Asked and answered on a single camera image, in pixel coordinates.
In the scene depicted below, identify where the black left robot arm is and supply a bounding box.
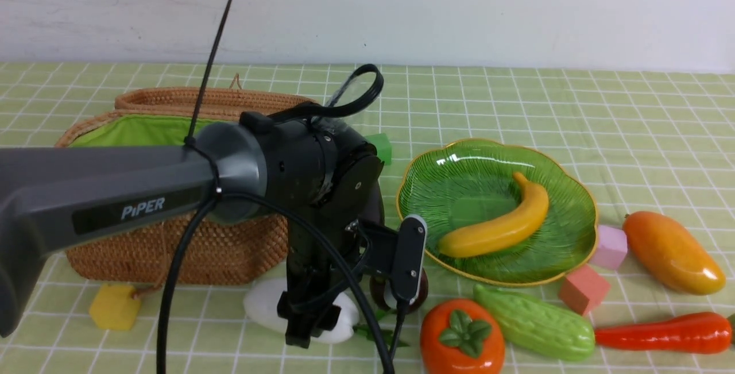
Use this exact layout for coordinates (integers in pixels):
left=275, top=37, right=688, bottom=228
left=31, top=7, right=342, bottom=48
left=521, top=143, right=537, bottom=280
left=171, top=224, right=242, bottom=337
left=2, top=113, right=382, bottom=348

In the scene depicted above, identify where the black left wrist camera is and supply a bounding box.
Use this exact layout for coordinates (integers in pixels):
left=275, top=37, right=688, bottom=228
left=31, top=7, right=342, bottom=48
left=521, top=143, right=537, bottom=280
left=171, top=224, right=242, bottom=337
left=358, top=214, right=428, bottom=310

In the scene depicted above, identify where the yellow toy banana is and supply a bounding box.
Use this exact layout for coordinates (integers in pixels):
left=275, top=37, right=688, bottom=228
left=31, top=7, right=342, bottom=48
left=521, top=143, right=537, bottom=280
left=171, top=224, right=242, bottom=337
left=438, top=172, right=550, bottom=259

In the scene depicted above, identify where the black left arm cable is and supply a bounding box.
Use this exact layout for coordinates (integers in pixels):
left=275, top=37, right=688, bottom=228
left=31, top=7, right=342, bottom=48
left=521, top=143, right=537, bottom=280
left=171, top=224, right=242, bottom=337
left=156, top=0, right=403, bottom=374

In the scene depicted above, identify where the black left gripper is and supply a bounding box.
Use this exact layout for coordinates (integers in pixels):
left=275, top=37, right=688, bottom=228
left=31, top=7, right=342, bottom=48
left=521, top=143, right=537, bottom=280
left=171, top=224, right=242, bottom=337
left=277, top=213, right=371, bottom=349

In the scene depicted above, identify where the green foam cube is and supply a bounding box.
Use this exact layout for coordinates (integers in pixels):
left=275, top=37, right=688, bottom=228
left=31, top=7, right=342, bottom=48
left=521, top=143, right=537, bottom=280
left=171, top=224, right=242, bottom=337
left=365, top=133, right=393, bottom=165

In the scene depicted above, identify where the woven wicker basket lid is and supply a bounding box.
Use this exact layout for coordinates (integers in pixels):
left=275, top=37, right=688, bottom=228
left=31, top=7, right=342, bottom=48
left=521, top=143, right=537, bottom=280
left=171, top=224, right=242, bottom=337
left=114, top=74, right=314, bottom=121

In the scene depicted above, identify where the pink foam cube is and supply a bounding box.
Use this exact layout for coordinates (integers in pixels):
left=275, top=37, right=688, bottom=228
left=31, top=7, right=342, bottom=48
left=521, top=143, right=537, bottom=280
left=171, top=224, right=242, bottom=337
left=590, top=225, right=628, bottom=271

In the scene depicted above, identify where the green glass leaf plate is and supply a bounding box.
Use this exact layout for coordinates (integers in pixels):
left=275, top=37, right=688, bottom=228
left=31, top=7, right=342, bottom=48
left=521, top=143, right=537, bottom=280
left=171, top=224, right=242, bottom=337
left=395, top=138, right=599, bottom=287

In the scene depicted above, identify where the dark purple toy eggplant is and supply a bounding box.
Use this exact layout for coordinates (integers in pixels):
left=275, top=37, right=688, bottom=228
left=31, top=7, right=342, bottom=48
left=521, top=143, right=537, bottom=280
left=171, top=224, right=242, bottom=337
left=360, top=183, right=384, bottom=225

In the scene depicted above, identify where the orange yellow toy mango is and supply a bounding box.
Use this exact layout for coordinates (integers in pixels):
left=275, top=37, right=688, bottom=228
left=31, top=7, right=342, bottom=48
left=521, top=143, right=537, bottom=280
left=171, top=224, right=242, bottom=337
left=622, top=211, right=726, bottom=296

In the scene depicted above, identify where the salmon red foam cube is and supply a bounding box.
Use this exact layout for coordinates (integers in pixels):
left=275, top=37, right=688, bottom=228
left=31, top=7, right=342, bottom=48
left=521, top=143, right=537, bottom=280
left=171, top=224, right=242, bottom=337
left=558, top=265, right=610, bottom=316

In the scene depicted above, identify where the green fabric basket liner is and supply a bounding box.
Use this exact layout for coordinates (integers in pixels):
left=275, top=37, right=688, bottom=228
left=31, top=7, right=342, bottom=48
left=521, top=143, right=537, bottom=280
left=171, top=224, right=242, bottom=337
left=55, top=112, right=191, bottom=147

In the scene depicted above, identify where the woven wicker basket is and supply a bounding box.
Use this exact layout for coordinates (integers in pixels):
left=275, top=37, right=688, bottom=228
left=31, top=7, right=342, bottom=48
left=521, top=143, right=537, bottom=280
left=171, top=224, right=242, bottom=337
left=66, top=110, right=288, bottom=287

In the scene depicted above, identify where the dark purple toy mangosteen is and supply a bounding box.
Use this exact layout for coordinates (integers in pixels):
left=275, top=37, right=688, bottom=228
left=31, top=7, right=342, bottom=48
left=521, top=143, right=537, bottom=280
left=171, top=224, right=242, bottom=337
left=370, top=270, right=430, bottom=314

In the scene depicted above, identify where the red orange toy carrot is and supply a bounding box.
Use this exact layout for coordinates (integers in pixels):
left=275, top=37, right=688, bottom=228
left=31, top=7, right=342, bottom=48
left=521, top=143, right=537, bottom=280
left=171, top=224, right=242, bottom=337
left=595, top=312, right=733, bottom=355

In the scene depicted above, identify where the green toy bitter gourd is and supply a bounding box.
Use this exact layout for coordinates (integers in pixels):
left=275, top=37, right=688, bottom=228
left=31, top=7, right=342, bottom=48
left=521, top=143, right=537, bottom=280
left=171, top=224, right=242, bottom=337
left=473, top=283, right=596, bottom=363

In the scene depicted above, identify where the white toy radish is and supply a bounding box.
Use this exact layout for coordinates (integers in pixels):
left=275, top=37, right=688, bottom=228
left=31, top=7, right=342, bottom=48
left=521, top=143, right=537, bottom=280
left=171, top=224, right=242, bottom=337
left=243, top=276, right=373, bottom=345

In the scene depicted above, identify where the orange toy persimmon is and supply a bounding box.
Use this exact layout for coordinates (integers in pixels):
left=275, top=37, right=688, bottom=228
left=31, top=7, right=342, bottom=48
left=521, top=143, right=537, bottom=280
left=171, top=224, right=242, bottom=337
left=420, top=298, right=506, bottom=373

